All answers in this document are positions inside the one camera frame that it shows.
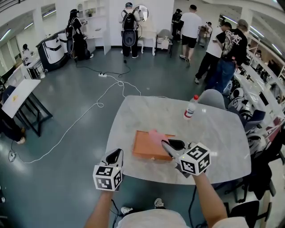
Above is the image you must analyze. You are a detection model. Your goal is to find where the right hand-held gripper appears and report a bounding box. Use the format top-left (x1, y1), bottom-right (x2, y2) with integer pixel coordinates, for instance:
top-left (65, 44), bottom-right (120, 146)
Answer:
top-left (161, 138), bottom-right (211, 178)

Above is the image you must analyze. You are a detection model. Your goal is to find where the long white workbench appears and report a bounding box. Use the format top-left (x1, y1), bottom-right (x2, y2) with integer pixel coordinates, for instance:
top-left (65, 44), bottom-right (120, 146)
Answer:
top-left (233, 62), bottom-right (285, 136)

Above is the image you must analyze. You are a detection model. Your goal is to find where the white dressing table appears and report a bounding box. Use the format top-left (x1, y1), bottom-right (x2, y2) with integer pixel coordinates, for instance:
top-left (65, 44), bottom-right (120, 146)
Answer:
top-left (136, 21), bottom-right (158, 56)

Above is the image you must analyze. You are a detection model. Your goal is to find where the pink cloth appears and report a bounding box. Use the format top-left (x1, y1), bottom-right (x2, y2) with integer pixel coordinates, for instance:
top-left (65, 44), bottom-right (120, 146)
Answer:
top-left (148, 129), bottom-right (170, 149)

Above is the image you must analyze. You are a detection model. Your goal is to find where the long white floor cable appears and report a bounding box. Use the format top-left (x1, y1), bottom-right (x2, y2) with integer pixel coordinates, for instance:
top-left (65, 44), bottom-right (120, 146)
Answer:
top-left (8, 75), bottom-right (170, 164)

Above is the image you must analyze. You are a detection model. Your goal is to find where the white table black frame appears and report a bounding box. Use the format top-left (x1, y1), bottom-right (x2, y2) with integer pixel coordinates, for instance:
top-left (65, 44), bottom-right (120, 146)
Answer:
top-left (0, 78), bottom-right (53, 138)

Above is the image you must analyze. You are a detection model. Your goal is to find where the person's light shirt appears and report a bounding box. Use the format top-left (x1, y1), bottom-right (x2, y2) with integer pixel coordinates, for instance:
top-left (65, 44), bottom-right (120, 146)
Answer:
top-left (117, 208), bottom-right (250, 228)

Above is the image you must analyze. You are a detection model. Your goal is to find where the person's left forearm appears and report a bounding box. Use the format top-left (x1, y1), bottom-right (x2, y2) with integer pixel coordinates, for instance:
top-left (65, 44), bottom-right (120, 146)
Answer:
top-left (84, 189), bottom-right (117, 228)

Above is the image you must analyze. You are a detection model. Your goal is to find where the orange box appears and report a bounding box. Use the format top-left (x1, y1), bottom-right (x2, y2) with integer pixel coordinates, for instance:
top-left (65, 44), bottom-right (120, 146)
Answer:
top-left (132, 130), bottom-right (176, 162)

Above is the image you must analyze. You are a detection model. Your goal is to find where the clear plastic bottle red cap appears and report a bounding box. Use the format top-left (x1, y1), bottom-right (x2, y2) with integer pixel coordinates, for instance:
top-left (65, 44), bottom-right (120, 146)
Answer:
top-left (183, 94), bottom-right (200, 121)

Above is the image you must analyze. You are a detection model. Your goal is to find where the black and white machine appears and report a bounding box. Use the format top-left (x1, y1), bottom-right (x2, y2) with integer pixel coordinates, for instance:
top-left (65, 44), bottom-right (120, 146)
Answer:
top-left (36, 32), bottom-right (70, 72)

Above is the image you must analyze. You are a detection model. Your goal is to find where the grey armchair with cushion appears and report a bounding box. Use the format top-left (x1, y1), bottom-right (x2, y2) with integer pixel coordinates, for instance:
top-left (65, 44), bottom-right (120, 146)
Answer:
top-left (155, 28), bottom-right (174, 58)

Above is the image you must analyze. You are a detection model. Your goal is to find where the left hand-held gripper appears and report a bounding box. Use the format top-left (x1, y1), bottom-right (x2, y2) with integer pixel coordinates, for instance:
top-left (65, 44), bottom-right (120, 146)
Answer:
top-left (93, 148), bottom-right (124, 192)

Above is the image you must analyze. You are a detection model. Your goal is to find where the black and white backpack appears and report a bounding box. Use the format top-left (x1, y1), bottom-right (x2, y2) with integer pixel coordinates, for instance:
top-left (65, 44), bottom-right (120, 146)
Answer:
top-left (222, 80), bottom-right (253, 118)

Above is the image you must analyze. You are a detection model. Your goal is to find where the white shelf unit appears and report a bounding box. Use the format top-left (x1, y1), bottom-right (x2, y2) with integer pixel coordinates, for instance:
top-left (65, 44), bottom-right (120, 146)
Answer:
top-left (76, 0), bottom-right (112, 55)

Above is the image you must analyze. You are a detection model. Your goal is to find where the grey chair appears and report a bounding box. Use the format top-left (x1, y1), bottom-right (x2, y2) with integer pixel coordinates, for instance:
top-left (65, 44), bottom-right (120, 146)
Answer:
top-left (197, 89), bottom-right (227, 110)

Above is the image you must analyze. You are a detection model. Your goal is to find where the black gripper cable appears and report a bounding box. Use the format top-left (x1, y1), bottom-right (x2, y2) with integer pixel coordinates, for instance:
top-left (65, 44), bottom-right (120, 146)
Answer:
top-left (110, 199), bottom-right (120, 228)
top-left (188, 185), bottom-right (208, 228)

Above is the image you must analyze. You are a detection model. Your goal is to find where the black office chair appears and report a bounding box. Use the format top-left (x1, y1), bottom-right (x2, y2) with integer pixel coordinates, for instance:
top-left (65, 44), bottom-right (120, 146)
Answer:
top-left (224, 124), bottom-right (285, 228)

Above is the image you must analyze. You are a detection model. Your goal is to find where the person's right forearm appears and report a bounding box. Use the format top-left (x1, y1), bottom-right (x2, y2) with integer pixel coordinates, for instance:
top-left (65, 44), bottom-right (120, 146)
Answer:
top-left (193, 171), bottom-right (228, 228)

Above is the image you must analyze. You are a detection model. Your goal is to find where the round mirror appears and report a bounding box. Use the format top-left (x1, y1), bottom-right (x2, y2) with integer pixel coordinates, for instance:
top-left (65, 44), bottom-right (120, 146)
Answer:
top-left (134, 4), bottom-right (150, 23)

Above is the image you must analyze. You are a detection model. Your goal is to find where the black floor cable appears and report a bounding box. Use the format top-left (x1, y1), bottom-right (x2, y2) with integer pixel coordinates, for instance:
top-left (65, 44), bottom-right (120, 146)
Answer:
top-left (75, 58), bottom-right (132, 78)

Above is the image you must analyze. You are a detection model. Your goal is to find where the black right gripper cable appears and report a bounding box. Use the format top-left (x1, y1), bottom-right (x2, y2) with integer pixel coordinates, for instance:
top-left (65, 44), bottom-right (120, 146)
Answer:
top-left (188, 185), bottom-right (208, 228)

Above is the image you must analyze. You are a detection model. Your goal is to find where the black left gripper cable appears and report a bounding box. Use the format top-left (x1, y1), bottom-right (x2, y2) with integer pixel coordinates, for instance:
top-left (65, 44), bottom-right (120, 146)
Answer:
top-left (110, 199), bottom-right (120, 228)

